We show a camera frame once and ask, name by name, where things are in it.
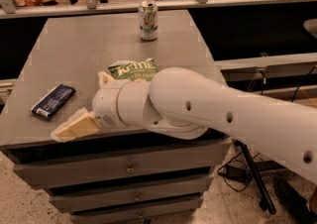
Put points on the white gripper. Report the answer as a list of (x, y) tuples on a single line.
[(105, 103)]

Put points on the dark blue rxbar wrapper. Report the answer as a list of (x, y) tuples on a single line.
[(53, 101)]

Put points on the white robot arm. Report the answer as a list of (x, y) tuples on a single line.
[(184, 104)]

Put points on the green and white 7up can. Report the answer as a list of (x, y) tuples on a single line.
[(148, 20)]

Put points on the green jalapeno kettle chips bag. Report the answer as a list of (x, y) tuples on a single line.
[(134, 70)]

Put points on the grey drawer cabinet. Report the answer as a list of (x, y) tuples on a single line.
[(118, 174)]

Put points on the black metal table leg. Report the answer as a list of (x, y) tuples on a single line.
[(266, 203)]

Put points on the black shoe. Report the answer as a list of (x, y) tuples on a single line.
[(302, 211)]

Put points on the black power adapter with cable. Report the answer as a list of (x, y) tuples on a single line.
[(236, 173)]

